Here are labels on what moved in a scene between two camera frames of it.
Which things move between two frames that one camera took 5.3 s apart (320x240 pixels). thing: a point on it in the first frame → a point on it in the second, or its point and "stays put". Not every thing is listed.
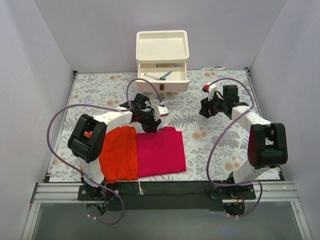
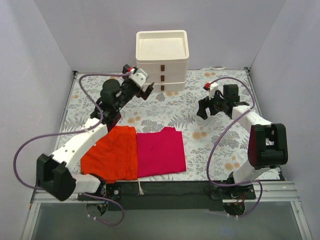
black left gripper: x=152 y=124 → x=141 y=91
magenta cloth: x=160 y=153 stays put
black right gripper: x=207 y=108 stays put
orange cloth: x=118 y=155 stays put
